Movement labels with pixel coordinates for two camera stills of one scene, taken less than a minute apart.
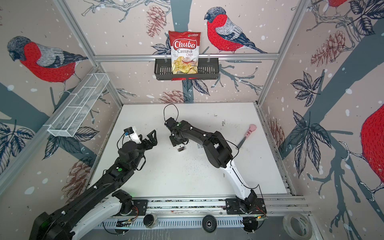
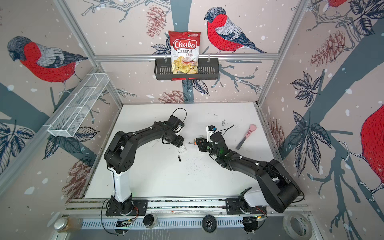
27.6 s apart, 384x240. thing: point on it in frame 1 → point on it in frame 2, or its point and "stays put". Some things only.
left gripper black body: x=144 y=145 → x=177 y=140
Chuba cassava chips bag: x=185 y=48 stays put
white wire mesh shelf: x=66 y=119 stays put
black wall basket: x=208 y=68 stays put
